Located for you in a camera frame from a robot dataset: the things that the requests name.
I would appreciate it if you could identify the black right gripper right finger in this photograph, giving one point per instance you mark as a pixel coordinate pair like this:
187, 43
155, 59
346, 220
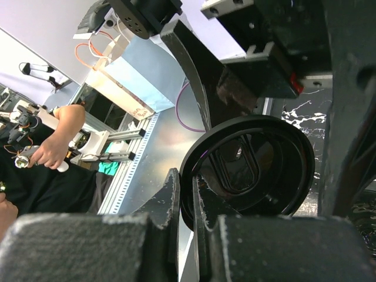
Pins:
232, 247

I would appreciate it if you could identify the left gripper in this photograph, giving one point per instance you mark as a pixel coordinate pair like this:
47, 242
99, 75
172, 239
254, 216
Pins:
286, 46

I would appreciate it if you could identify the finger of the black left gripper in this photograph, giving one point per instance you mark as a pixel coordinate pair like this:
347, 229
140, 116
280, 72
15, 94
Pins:
348, 165

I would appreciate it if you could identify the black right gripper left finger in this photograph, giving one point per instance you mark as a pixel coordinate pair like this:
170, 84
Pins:
141, 246

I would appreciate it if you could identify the single black lid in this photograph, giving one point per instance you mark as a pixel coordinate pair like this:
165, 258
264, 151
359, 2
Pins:
260, 165

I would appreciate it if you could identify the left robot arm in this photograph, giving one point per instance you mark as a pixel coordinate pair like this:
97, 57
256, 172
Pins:
141, 14

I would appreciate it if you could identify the person forearm and hand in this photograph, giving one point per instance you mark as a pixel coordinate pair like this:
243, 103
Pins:
53, 150

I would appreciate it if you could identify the white blue paper bag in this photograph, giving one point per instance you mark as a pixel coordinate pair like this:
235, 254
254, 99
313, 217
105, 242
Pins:
139, 76

